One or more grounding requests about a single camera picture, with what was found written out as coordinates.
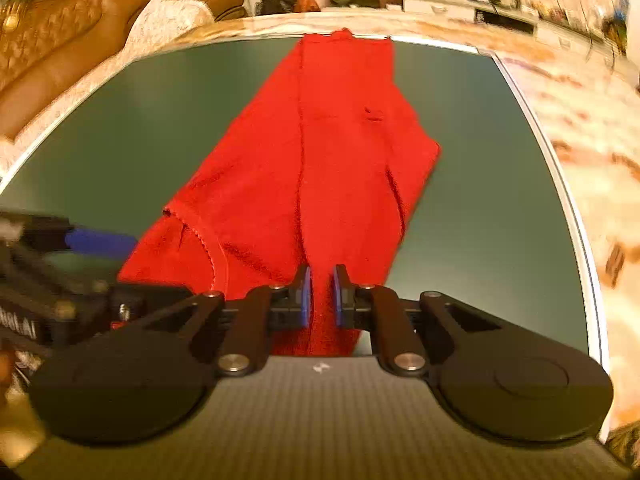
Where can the brown leather sofa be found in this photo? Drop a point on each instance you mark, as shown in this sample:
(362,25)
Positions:
(55,45)

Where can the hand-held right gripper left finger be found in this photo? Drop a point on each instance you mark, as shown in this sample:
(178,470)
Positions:
(303,300)

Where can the black bag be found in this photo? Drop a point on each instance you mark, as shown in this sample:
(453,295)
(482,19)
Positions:
(277,2)

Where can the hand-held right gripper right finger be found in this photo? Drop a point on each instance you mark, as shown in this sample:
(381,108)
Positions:
(340,300)

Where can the white lace sofa cover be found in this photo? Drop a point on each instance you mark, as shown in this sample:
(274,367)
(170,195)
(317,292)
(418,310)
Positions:
(170,17)

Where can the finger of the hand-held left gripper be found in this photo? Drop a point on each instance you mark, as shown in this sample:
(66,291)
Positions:
(160,296)
(100,244)

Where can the red knit pants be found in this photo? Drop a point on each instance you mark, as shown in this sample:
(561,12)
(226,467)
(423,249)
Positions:
(320,160)

